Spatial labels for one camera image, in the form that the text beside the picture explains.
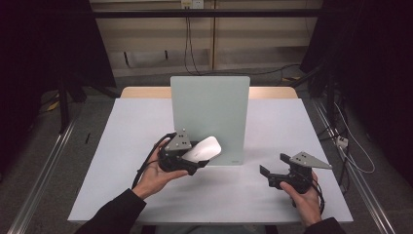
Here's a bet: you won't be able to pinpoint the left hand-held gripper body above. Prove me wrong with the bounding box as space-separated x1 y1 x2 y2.
158 128 199 176

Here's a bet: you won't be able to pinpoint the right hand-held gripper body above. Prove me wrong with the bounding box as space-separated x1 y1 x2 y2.
268 151 333 195

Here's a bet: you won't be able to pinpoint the white board eraser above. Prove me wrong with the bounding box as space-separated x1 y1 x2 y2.
181 136 223 163

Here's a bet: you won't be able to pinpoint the pale green glass writing board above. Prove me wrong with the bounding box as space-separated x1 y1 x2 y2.
169 75 251 167

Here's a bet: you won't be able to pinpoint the person's left hand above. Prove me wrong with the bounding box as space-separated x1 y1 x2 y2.
131 139 189 200

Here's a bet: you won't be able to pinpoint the person's right hand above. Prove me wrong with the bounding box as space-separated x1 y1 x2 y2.
280 172 322 227

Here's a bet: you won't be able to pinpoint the white table mat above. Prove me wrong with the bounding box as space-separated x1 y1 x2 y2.
67 97 354 225

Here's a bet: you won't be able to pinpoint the wooden table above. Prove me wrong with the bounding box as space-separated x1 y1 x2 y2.
120 86 298 99

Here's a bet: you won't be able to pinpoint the black metal stand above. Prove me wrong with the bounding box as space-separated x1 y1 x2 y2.
57 77 71 135

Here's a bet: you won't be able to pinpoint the black curtain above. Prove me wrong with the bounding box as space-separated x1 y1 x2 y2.
299 0 413 178
0 0 117 170

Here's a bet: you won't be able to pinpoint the black horizontal bar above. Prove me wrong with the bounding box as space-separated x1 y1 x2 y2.
92 9 325 19

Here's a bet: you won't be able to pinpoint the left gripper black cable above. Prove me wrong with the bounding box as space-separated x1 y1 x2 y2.
131 132 177 189

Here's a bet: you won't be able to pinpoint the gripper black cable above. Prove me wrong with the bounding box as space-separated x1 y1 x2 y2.
131 132 177 189
311 176 326 216

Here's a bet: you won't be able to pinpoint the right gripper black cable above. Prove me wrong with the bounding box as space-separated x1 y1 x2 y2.
311 176 326 216

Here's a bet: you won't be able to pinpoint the white floor cable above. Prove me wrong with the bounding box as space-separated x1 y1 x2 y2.
333 102 376 175

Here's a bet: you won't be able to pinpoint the aluminium floor rail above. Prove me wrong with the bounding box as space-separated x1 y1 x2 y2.
6 119 80 234
312 97 396 234

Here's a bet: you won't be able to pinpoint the black wall cables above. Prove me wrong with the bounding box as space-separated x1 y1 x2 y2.
183 16 202 76

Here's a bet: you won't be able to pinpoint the white wall outlet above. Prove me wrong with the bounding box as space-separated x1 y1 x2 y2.
180 0 206 10

